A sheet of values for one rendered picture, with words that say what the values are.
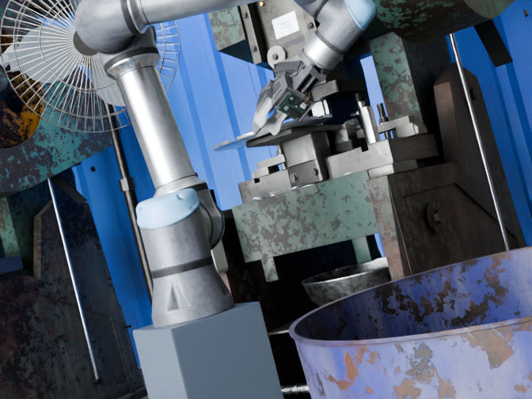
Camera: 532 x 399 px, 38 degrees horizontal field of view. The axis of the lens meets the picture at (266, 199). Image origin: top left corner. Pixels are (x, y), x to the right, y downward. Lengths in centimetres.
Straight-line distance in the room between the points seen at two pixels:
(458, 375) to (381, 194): 113
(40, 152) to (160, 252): 171
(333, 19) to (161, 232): 52
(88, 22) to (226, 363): 67
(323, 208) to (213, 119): 191
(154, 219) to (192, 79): 238
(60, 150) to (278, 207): 142
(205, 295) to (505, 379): 87
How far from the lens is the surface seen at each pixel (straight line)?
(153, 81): 156
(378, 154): 181
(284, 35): 201
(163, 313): 136
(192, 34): 372
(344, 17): 149
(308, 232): 181
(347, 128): 197
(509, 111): 299
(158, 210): 136
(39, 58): 264
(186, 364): 131
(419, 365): 56
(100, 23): 146
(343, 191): 176
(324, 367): 63
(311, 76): 152
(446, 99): 217
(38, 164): 300
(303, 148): 187
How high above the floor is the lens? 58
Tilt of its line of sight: 2 degrees up
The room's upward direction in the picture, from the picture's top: 14 degrees counter-clockwise
